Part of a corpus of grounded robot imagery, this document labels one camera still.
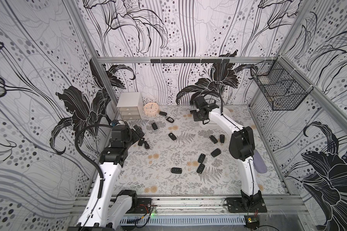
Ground black flip key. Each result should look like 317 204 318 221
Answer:
209 135 218 144
220 134 225 143

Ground black car key front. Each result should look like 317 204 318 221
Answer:
171 167 182 174

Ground white rectangular storage box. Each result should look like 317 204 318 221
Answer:
205 108 233 130

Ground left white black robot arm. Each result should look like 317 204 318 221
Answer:
68 120 152 231

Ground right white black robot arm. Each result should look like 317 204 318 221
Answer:
192 96 262 208

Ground black key silver trim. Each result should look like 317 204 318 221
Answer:
166 116 174 123

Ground peach round alarm clock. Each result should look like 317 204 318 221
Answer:
143 102 160 117

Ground white mini drawer cabinet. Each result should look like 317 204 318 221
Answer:
117 92 144 120

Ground grey oval pad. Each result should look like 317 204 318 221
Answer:
253 150 268 174

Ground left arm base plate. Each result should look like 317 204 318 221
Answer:
127 198 152 214

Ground black wire wall basket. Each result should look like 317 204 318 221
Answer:
250 59 313 111

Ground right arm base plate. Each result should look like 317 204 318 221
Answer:
224 197 268 213

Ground white slotted cable duct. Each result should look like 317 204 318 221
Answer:
136 215 246 227

